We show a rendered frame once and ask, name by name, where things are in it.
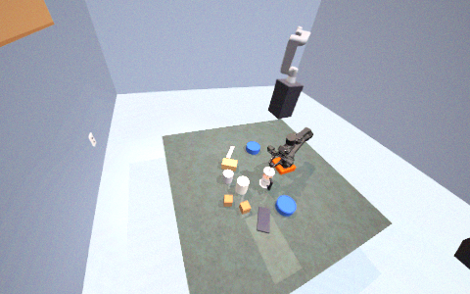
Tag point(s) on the white flat bar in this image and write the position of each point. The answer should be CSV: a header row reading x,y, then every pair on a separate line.
x,y
230,152

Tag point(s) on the blue short cylinder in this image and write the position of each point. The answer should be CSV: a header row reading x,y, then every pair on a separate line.
x,y
285,205
252,148

